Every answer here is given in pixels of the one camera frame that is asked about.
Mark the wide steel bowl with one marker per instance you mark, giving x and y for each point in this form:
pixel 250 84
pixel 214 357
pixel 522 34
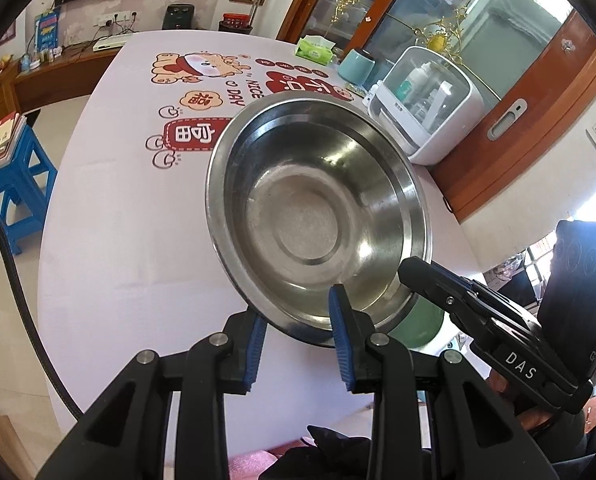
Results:
pixel 308 210

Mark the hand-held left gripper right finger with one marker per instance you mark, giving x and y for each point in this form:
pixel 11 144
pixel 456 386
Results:
pixel 340 340

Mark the colourful standing poster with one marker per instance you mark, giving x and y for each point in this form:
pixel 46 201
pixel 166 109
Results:
pixel 46 30

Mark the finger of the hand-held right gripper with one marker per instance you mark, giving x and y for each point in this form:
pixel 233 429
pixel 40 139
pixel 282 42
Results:
pixel 438 285

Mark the white set-top box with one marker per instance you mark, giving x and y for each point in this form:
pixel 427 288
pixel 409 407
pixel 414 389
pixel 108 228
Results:
pixel 110 43

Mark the stack of books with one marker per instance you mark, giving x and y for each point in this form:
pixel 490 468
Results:
pixel 0 140

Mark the black cloth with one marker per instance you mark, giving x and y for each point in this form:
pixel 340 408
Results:
pixel 323 452

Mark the person's right hand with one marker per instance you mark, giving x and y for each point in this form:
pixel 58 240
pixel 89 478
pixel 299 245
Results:
pixel 523 415

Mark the wooden television cabinet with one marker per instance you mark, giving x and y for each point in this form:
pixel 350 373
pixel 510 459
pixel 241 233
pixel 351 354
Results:
pixel 52 80

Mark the box of red jars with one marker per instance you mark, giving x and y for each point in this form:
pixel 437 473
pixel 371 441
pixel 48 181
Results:
pixel 236 23

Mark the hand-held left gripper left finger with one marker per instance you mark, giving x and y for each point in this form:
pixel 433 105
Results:
pixel 255 355

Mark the teal canister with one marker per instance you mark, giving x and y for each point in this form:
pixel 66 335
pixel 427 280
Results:
pixel 356 67

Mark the gold ornament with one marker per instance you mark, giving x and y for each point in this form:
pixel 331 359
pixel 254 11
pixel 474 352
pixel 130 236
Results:
pixel 440 35

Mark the white bottle sterilizer cabinet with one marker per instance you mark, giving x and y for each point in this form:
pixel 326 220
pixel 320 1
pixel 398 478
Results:
pixel 443 110

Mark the wooden door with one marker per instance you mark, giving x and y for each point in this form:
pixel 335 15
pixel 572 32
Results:
pixel 543 160

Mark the pink clothing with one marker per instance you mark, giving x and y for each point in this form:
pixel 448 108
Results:
pixel 255 465

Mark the green plate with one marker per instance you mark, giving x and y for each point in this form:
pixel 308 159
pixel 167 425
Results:
pixel 423 325

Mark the green tissue pack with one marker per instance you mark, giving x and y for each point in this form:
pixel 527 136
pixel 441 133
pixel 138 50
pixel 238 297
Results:
pixel 315 50

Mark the blue plastic stool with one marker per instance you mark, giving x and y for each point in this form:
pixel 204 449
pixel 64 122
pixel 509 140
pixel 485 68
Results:
pixel 22 180

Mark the glass display cabinet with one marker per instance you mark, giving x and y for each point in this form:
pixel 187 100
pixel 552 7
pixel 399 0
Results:
pixel 503 10

